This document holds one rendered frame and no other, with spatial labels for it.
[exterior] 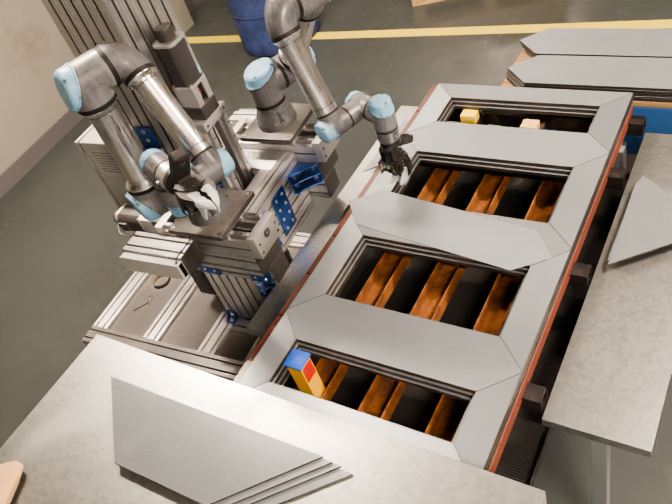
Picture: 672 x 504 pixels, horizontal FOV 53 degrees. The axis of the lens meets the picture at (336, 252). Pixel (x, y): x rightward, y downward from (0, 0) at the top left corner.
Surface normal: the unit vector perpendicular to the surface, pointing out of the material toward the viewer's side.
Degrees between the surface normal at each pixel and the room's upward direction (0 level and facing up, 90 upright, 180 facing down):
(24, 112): 90
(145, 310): 0
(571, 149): 0
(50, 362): 0
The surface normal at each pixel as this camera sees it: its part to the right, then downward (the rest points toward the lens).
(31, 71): 0.88, 0.12
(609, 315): -0.27, -0.68
